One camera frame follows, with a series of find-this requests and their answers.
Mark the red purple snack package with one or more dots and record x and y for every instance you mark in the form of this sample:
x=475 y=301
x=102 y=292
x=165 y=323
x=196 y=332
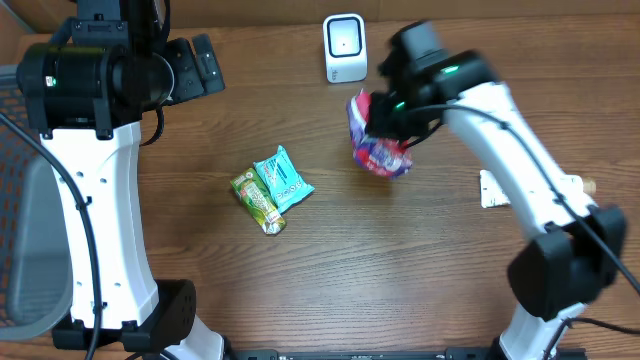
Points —
x=380 y=156

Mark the white tube gold cap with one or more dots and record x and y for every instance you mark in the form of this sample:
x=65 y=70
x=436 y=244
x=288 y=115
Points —
x=492 y=195

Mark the grey plastic basket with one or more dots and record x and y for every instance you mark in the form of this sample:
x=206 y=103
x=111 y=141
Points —
x=36 y=274

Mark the white barcode scanner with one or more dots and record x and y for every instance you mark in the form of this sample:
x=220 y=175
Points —
x=345 y=48

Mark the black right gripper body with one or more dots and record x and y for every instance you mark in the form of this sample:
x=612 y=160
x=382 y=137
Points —
x=393 y=122

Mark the teal wet wipes pack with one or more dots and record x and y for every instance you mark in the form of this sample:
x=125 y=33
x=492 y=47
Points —
x=285 y=185

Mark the green noodle snack pack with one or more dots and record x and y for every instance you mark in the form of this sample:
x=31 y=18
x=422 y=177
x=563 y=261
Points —
x=254 y=195

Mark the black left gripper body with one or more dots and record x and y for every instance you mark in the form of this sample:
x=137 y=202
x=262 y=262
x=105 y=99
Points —
x=198 y=65

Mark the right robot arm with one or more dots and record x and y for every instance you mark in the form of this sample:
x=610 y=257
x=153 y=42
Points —
x=573 y=246

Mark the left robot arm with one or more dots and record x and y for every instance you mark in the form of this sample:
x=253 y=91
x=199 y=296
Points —
x=85 y=92

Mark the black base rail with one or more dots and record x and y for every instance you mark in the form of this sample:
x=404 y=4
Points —
x=453 y=353

